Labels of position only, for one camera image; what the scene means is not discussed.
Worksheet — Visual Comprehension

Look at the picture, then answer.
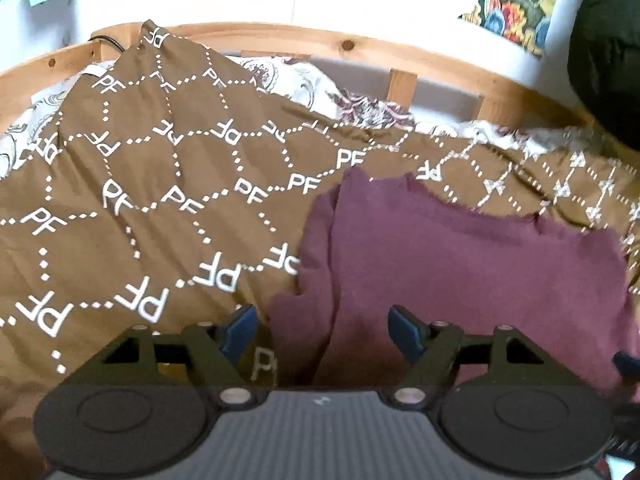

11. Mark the brown printed blanket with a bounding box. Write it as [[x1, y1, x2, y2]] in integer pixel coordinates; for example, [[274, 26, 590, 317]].
[[0, 20, 640, 461]]

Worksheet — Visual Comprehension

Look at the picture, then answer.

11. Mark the white floral bed sheet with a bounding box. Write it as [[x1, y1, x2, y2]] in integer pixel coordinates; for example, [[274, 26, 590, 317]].
[[0, 57, 566, 181]]

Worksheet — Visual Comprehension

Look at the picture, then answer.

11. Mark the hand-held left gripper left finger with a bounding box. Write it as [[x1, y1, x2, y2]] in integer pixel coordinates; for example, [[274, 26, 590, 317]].
[[92, 303, 258, 408]]

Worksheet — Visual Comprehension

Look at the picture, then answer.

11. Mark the maroon long-sleeve shirt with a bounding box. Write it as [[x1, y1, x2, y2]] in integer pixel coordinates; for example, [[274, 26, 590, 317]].
[[267, 166, 640, 402]]

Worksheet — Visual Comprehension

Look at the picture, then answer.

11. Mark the black cable on bed frame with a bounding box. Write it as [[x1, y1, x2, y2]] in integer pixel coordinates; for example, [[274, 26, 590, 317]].
[[90, 35, 127, 55]]

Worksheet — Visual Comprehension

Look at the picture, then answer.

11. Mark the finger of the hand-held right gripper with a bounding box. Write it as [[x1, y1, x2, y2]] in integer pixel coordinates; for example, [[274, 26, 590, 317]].
[[611, 350, 640, 461]]

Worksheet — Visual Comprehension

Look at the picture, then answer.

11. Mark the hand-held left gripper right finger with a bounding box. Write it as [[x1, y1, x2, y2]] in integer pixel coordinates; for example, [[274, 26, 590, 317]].
[[388, 304, 547, 408]]

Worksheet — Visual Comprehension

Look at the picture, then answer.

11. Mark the colourful landscape wall poster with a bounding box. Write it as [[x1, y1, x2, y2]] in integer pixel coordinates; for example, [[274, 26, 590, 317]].
[[457, 0, 562, 59]]

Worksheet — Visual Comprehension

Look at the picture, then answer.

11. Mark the black padded jacket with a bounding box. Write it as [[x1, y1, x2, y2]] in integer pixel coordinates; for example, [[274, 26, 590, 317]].
[[567, 0, 640, 152]]

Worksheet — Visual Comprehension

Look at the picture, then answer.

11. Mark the wooden bed frame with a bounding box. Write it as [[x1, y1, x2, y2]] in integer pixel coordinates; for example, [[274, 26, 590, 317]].
[[0, 22, 601, 134]]

